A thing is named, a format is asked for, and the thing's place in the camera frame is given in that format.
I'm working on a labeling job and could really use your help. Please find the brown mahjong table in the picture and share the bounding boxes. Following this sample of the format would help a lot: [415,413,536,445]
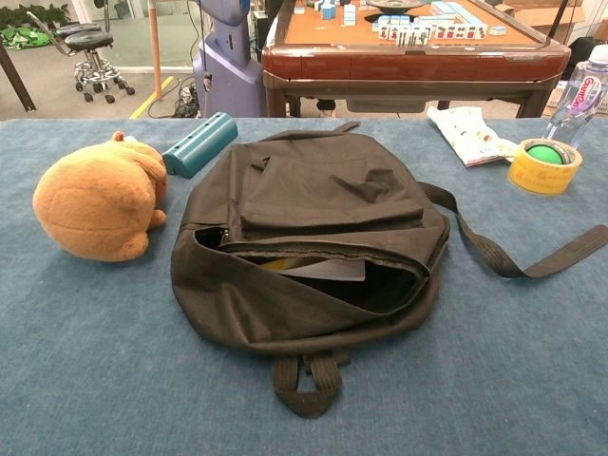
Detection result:
[261,0,573,119]

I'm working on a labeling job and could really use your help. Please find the green ball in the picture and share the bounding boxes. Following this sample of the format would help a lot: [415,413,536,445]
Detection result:
[526,144,564,166]

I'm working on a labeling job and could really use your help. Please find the black stool with chrome base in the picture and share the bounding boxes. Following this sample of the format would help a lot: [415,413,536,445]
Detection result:
[65,30,137,105]

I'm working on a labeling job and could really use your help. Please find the white printed paper packet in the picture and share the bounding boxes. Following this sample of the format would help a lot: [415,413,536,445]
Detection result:
[426,104,522,168]

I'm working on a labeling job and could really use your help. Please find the brown plush toy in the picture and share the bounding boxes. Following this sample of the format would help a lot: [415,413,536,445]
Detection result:
[31,131,169,263]

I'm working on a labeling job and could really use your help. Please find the white book with yellow stripe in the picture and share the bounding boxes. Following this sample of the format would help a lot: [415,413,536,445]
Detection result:
[262,256,368,283]

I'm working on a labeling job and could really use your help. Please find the dark table leg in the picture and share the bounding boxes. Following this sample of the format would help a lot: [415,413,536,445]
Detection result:
[0,45,38,114]

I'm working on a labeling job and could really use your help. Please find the blue table cloth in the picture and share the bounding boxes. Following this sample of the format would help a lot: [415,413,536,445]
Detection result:
[0,117,608,456]

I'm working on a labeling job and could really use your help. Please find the row of mahjong tiles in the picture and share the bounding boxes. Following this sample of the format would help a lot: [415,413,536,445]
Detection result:
[371,13,489,48]

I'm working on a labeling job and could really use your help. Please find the purple blue robot base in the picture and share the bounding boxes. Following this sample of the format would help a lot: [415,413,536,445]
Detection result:
[192,0,267,119]

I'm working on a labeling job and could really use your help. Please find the wooden pole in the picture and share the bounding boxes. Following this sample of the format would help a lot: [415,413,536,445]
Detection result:
[147,0,165,101]

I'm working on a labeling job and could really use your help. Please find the floor cables bundle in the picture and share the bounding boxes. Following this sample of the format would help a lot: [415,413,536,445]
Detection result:
[146,78,200,119]

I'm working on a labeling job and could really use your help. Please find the black fabric backpack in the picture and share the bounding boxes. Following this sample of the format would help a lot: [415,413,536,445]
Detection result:
[169,121,608,420]

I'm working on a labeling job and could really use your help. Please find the yellow tape roll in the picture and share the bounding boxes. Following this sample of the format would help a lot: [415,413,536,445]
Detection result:
[507,138,584,197]

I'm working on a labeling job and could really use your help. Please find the clear plastic water bottle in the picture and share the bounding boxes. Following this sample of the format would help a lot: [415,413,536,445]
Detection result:
[544,45,608,151]

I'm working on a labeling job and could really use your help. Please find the dark round dice dish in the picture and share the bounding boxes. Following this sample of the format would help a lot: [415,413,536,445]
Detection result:
[365,0,428,12]

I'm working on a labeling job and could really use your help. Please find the green plants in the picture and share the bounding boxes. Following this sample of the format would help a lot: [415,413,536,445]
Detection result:
[0,3,72,30]

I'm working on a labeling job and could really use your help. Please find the teal plastic case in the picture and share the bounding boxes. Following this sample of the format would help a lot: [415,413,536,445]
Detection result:
[161,111,238,180]

